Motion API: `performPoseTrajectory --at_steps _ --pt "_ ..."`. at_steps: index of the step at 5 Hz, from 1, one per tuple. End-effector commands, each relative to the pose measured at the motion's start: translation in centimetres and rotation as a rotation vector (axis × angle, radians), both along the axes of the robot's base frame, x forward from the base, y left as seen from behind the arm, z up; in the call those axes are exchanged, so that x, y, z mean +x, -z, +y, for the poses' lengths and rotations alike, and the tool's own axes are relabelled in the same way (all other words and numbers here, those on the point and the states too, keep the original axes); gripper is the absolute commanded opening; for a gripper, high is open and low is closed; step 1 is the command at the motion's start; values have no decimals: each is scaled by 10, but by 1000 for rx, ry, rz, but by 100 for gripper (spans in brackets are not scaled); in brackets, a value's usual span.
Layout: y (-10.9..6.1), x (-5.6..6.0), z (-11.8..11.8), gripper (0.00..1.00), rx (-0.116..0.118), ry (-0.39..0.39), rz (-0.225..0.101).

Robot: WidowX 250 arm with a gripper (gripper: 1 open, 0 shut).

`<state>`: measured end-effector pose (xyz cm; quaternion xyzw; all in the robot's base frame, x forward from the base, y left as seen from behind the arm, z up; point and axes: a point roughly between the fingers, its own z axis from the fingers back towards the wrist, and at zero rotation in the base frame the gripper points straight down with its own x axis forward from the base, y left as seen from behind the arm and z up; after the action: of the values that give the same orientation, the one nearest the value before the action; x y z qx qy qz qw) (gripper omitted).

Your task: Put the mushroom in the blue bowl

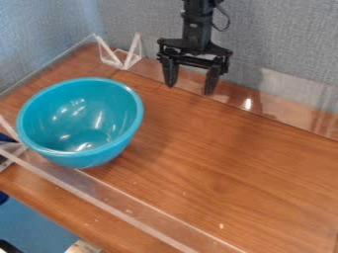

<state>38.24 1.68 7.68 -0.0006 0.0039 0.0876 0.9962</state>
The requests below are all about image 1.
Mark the blue bowl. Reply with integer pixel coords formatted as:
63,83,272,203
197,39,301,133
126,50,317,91
17,77,145,169

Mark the clear acrylic front barrier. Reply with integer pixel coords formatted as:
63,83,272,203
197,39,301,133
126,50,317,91
0,123,248,253

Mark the clear acrylic triangle bracket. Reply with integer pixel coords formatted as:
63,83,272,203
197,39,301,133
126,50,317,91
94,33,143,70

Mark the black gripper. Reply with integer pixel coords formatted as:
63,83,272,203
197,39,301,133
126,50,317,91
158,39,233,96

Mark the black cable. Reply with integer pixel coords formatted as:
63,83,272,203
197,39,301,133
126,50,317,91
210,0,232,33

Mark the clear acrylic back barrier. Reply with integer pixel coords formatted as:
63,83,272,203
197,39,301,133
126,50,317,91
127,55,338,142

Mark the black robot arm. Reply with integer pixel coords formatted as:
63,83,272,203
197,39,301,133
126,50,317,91
158,0,234,96

